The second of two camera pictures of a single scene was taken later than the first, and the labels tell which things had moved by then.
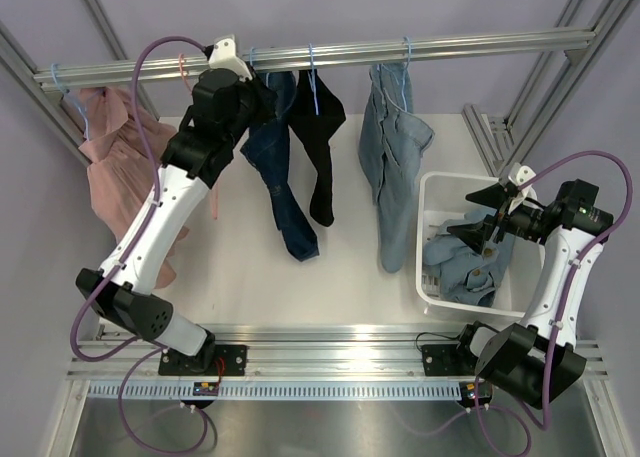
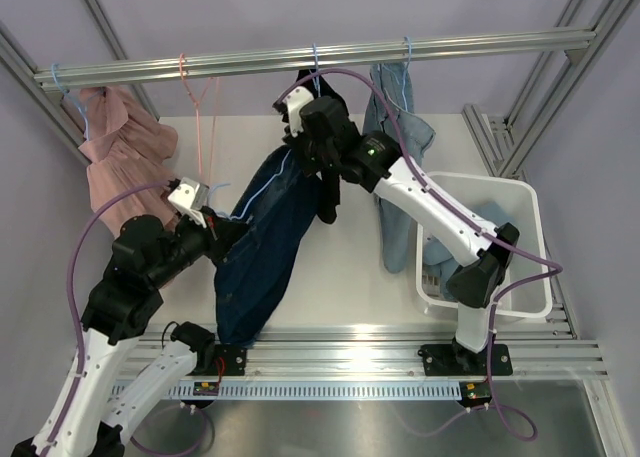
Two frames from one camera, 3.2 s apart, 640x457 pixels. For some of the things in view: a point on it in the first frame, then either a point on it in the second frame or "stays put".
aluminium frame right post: [622, 3] stays put
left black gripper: [264, 98] to [220, 234]
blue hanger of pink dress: [66, 92] stays put
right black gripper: [477, 235] to [297, 143]
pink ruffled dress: [121, 176] stays put
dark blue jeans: [266, 147] to [279, 211]
